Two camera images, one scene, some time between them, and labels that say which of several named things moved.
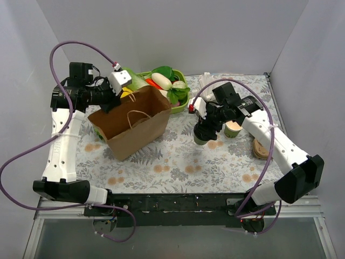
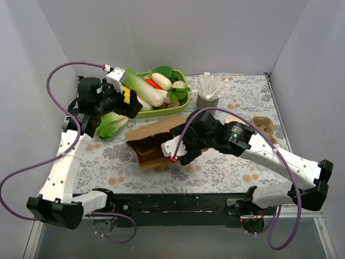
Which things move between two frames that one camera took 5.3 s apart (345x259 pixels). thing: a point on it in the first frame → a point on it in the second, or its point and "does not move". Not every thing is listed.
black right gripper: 206,127 → 187,148
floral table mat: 174,162 does not move
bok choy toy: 178,93 does not move
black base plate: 176,210 does not move
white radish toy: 164,82 does not move
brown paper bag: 140,122 → 146,143
